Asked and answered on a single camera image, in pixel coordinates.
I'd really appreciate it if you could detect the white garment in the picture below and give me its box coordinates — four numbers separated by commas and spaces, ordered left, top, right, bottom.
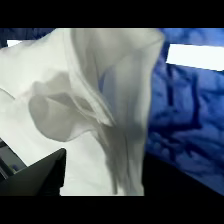
0, 28, 166, 197

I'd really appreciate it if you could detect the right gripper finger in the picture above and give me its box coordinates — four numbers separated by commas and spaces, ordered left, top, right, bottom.
0, 148, 67, 197

